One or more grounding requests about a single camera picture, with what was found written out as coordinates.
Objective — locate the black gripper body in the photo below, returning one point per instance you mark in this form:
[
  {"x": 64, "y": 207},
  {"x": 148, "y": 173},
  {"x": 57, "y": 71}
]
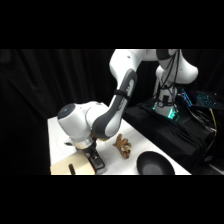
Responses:
[{"x": 90, "y": 153}]

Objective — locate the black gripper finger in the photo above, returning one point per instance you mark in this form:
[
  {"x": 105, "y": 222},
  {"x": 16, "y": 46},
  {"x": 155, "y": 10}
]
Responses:
[
  {"x": 94, "y": 164},
  {"x": 100, "y": 164}
]

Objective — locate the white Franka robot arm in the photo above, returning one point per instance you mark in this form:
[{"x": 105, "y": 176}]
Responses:
[{"x": 75, "y": 120}]

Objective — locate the black marker pen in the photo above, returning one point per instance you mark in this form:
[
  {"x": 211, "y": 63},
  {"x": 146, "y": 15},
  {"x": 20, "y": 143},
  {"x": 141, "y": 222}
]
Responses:
[{"x": 71, "y": 168}]

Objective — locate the tan cutting board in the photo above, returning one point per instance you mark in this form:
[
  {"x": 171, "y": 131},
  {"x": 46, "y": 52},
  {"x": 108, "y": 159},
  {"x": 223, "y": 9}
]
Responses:
[{"x": 65, "y": 165}]

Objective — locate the black bowl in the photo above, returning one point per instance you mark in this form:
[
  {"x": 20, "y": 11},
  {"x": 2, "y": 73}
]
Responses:
[{"x": 155, "y": 163}]

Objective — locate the black cloth-covered stand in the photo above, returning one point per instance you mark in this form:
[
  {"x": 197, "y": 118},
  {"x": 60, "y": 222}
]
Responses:
[{"x": 166, "y": 140}]

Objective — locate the black curtain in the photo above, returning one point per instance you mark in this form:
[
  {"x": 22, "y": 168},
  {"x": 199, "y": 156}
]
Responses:
[{"x": 33, "y": 100}]

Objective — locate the green base light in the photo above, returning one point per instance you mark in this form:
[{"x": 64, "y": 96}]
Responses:
[{"x": 172, "y": 115}]

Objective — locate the blue lit electronics box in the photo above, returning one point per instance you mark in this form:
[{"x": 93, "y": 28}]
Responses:
[{"x": 185, "y": 97}]

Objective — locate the blue backlit keyboard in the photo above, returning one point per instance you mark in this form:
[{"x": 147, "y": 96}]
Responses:
[{"x": 206, "y": 99}]

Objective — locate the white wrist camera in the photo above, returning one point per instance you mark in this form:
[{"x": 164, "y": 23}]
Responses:
[{"x": 68, "y": 144}]

